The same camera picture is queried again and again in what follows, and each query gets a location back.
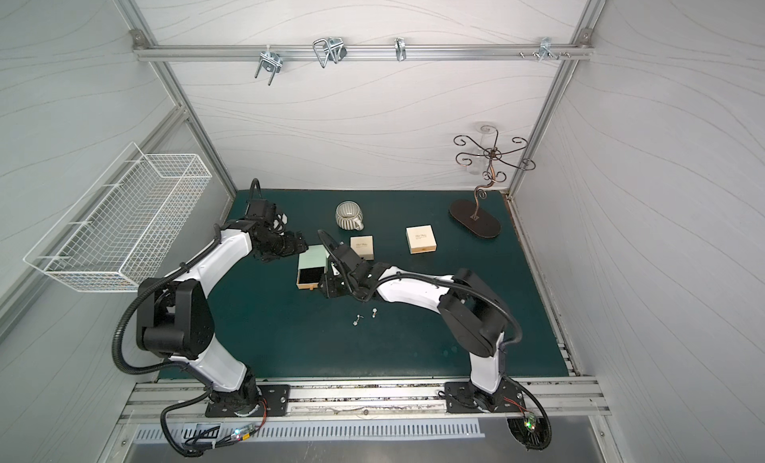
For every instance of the white slotted cable duct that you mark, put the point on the white slotted cable duct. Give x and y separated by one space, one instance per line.
326 430

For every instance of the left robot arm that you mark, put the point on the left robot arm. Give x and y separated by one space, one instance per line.
174 321

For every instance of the mint green jewelry box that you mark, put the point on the mint green jewelry box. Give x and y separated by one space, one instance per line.
312 266

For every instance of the grey ribbed ceramic cup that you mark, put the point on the grey ribbed ceramic cup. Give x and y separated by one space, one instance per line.
349 216

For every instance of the small cream jewelry box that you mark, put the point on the small cream jewelry box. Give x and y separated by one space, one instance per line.
363 246

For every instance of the metal clamp hook small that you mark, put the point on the metal clamp hook small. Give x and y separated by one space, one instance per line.
400 49

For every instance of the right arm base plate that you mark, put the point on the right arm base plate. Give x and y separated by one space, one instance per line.
464 397

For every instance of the dark green table mat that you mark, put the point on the dark green table mat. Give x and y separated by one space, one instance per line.
265 321

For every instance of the white wire basket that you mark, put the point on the white wire basket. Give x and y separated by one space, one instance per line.
120 230

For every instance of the large cream jewelry box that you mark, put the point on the large cream jewelry box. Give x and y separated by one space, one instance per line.
421 239

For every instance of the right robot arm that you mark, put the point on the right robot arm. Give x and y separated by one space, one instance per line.
478 319

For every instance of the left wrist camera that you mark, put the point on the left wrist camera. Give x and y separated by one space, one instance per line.
262 211

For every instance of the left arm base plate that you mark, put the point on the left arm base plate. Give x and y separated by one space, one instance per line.
273 401

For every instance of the metal clamp hook left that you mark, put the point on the metal clamp hook left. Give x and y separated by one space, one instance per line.
270 64

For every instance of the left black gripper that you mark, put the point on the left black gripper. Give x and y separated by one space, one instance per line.
293 245

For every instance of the black metal jewelry stand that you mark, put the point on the black metal jewelry stand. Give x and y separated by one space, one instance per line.
484 154

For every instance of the aluminium front rail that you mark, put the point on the aluminium front rail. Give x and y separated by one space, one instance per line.
311 399

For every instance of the aluminium crossbar rail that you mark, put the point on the aluminium crossbar rail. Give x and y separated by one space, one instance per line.
356 53

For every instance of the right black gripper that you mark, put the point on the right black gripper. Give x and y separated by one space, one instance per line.
345 268

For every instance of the metal clamp hook middle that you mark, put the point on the metal clamp hook middle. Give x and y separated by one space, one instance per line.
329 50

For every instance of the metal clamp hook right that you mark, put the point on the metal clamp hook right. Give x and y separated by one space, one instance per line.
545 52

